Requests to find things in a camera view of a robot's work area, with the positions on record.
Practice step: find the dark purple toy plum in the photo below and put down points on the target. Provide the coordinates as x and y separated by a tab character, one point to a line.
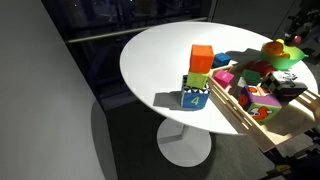
295	40

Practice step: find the green plastic bowl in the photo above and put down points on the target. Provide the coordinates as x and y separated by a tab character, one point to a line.
283	62

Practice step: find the white table pedestal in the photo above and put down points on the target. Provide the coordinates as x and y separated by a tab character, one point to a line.
183	143

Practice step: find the purple yellow picture cube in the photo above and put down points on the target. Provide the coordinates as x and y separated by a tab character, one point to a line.
261	106

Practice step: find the wooden tray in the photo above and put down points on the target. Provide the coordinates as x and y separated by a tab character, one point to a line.
286	123

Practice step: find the lime green fabric cube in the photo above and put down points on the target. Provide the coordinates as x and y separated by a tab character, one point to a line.
197	80

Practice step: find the toy orange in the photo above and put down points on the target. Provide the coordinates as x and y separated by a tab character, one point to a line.
272	48

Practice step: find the blue patterned number cube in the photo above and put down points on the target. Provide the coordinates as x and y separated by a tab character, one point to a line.
195	100

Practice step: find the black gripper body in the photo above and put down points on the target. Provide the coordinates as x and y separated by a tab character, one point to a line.
305	21

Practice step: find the small green foam cube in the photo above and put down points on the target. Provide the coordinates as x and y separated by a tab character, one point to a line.
251	76

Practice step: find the black equipment with clamps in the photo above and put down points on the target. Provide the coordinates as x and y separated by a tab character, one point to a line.
293	163

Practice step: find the small magenta foam cube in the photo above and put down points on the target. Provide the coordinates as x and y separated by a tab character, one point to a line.
223	79

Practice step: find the small dark blue cube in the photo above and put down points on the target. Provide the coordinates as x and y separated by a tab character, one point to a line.
221	60

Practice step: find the yellow toy lemon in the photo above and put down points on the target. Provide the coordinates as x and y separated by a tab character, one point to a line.
285	50

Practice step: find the red toy tomato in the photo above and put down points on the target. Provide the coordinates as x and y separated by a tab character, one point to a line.
263	68

